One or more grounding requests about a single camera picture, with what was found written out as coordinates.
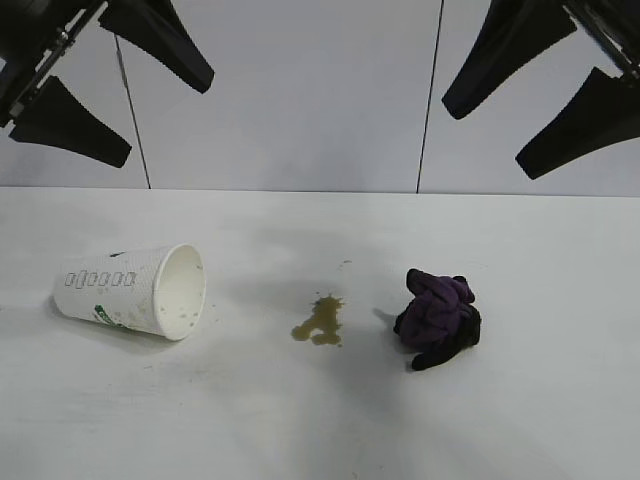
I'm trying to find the white paper coffee cup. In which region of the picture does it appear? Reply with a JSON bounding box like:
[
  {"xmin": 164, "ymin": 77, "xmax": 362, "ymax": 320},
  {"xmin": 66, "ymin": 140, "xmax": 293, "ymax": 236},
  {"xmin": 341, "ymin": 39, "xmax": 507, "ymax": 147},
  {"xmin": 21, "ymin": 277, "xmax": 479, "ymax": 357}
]
[{"xmin": 53, "ymin": 243, "xmax": 207, "ymax": 342}]

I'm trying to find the brown coffee spill puddle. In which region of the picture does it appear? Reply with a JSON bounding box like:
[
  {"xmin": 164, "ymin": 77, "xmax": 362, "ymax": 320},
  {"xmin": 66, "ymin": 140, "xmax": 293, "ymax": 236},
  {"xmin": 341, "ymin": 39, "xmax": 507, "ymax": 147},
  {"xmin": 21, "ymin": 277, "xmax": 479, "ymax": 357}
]
[{"xmin": 291, "ymin": 294, "xmax": 346, "ymax": 349}]

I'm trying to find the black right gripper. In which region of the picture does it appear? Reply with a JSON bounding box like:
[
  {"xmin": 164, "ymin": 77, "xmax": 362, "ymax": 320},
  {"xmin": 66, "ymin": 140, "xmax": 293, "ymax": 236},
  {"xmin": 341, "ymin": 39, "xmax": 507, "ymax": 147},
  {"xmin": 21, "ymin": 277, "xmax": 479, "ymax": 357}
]
[{"xmin": 441, "ymin": 0, "xmax": 640, "ymax": 180}]

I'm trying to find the purple and black cloth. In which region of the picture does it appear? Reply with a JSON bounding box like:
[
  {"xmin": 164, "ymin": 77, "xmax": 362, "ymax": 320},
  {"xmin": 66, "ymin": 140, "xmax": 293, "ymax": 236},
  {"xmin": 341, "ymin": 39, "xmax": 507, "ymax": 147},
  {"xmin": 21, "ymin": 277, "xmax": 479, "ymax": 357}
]
[{"xmin": 392, "ymin": 267, "xmax": 484, "ymax": 372}]

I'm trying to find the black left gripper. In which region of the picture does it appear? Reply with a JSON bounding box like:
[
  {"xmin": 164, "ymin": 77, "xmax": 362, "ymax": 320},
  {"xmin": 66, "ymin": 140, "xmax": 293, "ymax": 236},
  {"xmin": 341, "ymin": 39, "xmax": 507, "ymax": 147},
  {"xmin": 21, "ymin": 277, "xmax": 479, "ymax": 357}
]
[{"xmin": 0, "ymin": 0, "xmax": 216, "ymax": 169}]

